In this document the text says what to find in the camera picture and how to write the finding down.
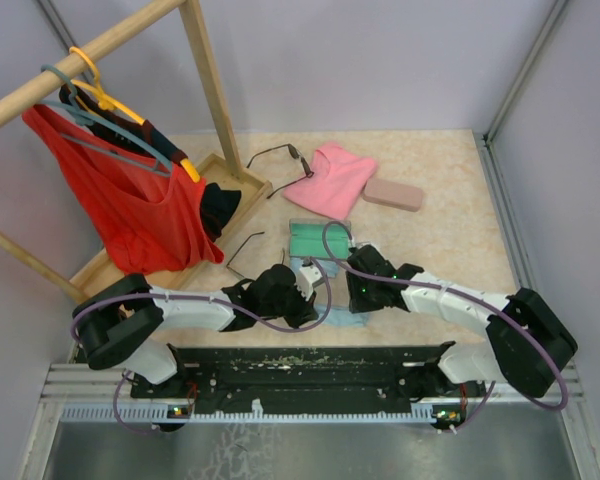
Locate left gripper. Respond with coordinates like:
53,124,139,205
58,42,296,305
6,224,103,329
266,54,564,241
260,280,319,331

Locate large light blue cloth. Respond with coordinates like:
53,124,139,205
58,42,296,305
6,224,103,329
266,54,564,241
313,305,370,328

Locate small light blue cloth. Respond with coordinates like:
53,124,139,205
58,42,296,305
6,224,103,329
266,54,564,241
289,257,340,279

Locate thin wire-frame sunglasses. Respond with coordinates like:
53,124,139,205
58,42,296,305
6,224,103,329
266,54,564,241
225,230,287,280

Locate grey glasses case green lining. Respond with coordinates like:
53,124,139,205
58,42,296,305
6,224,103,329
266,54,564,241
289,218,349,260

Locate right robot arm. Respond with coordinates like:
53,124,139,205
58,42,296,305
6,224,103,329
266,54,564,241
346,244,578,399

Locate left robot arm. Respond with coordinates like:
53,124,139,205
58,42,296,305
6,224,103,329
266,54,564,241
71,264,324,397

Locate tortoiseshell sunglasses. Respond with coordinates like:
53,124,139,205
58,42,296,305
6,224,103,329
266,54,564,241
246,143,315,199

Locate pink glasses case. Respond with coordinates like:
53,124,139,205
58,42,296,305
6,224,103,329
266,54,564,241
362,178,424,212

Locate pink folded shirt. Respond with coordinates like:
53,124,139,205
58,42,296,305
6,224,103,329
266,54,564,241
283,142,378,220

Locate dark striped hanging garment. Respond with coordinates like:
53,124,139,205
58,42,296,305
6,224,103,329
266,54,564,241
75,86,242,242

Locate red hanging shirt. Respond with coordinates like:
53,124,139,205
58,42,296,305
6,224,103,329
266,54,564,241
21,105,225,274

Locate yellow plastic hanger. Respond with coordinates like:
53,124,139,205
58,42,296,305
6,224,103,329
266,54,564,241
67,46,201,182

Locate grey-blue plastic hanger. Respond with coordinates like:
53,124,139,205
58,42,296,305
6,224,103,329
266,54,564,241
39,64,173,176

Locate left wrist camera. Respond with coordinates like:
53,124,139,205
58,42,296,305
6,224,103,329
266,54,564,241
295,264,325,301

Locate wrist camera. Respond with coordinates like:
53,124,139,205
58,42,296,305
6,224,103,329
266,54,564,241
295,264,325,301
349,241,379,251

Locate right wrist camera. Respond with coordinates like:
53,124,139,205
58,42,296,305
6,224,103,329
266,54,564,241
349,241,379,251

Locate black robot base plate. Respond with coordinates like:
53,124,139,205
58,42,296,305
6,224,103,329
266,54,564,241
110,344,486,432

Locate aluminium frame rail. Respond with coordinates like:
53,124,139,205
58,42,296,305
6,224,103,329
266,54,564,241
19,363,595,479

